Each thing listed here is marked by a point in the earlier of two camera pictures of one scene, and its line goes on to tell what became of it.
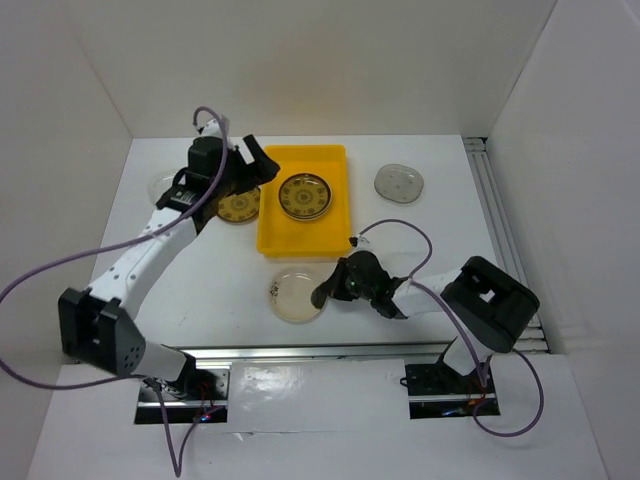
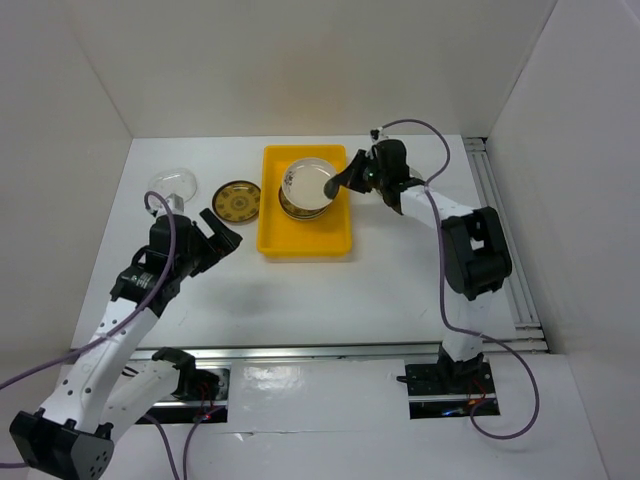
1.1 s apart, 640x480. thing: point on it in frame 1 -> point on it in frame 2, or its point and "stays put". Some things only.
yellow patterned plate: (239, 207) stays put
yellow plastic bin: (280, 235) stays put
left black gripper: (258, 172) -> (212, 255)
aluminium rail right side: (506, 251) stays put
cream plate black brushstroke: (290, 295) -> (303, 183)
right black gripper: (334, 286) -> (347, 176)
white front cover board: (317, 396) stays put
